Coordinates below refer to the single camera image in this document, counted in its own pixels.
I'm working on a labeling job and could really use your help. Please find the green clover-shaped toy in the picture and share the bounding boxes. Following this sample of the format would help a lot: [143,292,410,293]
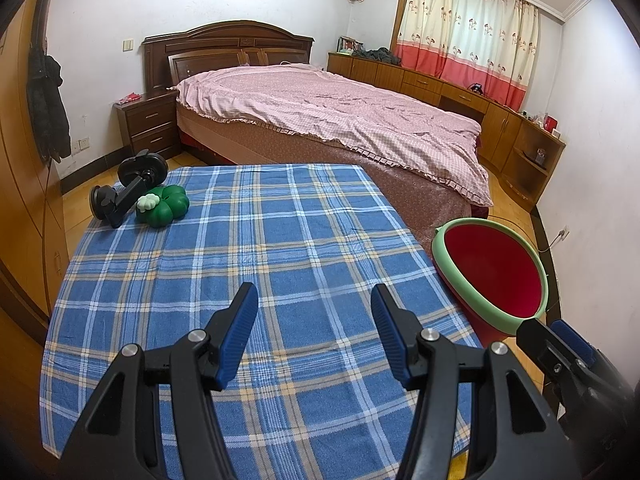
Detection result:
[135,184,191,229]

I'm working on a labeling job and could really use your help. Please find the long wooden cabinet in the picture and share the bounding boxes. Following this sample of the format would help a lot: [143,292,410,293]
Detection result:
[327,51,567,212]

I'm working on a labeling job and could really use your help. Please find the dark clothes pile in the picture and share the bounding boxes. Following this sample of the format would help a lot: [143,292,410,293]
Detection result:
[355,47,404,66]

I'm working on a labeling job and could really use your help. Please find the black suction phone mount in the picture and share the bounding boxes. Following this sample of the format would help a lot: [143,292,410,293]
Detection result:
[89,149,169,229]

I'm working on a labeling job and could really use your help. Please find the black hanging jacket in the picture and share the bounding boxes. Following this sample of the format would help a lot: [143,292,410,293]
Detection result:
[25,44,72,164]

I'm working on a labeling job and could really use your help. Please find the dark wooden headboard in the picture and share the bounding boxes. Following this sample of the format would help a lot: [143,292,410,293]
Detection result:
[141,20,315,97]

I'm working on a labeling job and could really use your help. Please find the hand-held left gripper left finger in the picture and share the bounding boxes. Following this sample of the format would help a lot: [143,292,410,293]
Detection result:
[57,282,260,480]

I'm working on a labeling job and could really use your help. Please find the pink checked blanket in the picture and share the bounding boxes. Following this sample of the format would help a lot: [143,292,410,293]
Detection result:
[175,64,494,207]

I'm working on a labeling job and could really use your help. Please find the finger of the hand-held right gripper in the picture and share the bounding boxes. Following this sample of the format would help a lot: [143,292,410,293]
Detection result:
[516,318,594,402]
[551,320,629,397]

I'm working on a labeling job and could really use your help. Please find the red bin with green rim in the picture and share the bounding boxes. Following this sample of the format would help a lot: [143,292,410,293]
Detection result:
[432,217,550,347]

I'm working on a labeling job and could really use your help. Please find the cream and red curtain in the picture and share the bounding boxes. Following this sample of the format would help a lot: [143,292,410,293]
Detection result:
[394,0,542,112]

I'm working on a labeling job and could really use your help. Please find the dark wooden nightstand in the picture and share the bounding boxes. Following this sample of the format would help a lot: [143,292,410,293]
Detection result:
[113,91,184,161]

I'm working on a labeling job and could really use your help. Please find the blue plaid tablecloth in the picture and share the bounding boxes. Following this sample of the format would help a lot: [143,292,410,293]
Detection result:
[40,162,487,480]

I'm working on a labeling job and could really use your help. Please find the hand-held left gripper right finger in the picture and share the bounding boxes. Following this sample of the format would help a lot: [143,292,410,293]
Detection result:
[371,283,583,480]

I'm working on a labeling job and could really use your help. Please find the wooden bed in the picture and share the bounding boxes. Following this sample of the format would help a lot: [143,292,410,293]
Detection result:
[141,20,497,242]

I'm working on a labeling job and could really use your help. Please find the light wooden wardrobe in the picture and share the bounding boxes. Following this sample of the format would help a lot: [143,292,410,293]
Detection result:
[0,0,72,347]

